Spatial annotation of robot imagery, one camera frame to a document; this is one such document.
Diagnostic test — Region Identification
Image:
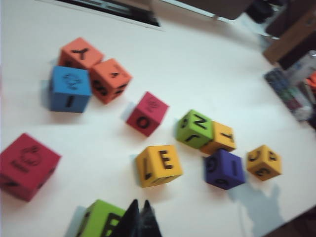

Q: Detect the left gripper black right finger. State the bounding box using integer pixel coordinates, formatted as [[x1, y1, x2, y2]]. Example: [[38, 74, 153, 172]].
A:
[[139, 199, 163, 237]]

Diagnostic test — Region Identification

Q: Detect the crimson rabbit letter block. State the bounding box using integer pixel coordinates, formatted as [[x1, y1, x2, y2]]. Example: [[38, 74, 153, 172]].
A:
[[0, 133, 62, 202]]

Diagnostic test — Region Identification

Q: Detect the clear poker chip case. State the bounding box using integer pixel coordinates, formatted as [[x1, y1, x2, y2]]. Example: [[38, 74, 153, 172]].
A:
[[264, 68, 312, 121]]

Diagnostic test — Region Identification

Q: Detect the orange Y letter block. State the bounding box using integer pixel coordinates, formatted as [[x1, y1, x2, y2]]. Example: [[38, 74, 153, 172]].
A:
[[58, 37, 104, 71]]

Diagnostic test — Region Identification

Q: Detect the purple G letter block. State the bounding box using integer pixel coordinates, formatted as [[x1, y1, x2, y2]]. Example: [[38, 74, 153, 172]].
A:
[[203, 149, 246, 191]]

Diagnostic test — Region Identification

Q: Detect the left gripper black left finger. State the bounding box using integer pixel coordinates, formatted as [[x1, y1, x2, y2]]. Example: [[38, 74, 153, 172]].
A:
[[116, 199, 140, 237]]

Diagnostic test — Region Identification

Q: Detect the blue fish letter block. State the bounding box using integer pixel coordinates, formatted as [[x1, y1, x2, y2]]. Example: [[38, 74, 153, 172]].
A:
[[48, 65, 92, 114]]

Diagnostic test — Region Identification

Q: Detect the yellow alligator letter block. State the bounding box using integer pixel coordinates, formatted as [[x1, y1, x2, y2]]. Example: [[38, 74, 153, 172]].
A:
[[135, 145, 183, 188]]

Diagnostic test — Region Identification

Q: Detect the crimson tree letter block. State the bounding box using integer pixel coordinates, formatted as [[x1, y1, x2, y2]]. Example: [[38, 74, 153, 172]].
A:
[[126, 91, 170, 138]]

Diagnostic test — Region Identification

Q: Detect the green N letter block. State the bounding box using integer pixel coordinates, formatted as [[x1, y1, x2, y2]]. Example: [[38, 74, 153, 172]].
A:
[[176, 109, 214, 150]]

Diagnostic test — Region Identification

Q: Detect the yellow P letter block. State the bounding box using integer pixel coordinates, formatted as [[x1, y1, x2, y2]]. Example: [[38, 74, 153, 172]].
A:
[[246, 145, 282, 182]]

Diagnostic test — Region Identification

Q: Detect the yellow T Y letter block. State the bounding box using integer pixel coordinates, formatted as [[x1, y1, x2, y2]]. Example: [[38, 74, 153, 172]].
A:
[[199, 120, 237, 155]]

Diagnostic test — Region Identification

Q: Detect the orange ice cream letter block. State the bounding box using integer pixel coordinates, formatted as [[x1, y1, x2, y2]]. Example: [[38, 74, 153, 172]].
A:
[[88, 58, 133, 104]]

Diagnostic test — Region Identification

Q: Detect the green E letter block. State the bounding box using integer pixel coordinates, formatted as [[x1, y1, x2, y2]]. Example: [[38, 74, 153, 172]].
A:
[[74, 199, 126, 237]]

